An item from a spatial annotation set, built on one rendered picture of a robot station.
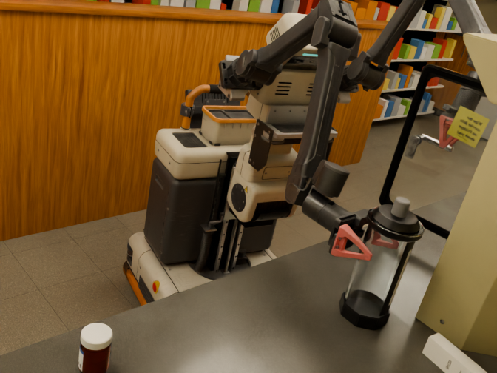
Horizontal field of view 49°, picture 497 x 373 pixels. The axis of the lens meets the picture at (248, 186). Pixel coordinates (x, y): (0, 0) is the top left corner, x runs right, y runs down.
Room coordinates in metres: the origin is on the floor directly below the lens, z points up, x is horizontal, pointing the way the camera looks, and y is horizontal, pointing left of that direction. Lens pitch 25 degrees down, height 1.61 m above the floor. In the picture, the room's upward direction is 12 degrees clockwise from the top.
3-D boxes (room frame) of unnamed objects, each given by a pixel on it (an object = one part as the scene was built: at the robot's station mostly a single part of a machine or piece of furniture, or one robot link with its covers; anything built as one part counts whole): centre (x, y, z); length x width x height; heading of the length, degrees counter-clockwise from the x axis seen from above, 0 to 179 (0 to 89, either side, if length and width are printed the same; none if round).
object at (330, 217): (1.01, -0.20, 1.10); 0.10 x 0.07 x 0.07; 136
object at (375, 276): (0.93, -0.29, 1.06); 0.11 x 0.11 x 0.21
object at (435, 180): (1.29, -0.48, 1.19); 0.30 x 0.01 x 0.40; 53
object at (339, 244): (0.94, -0.23, 1.10); 0.09 x 0.07 x 0.07; 46
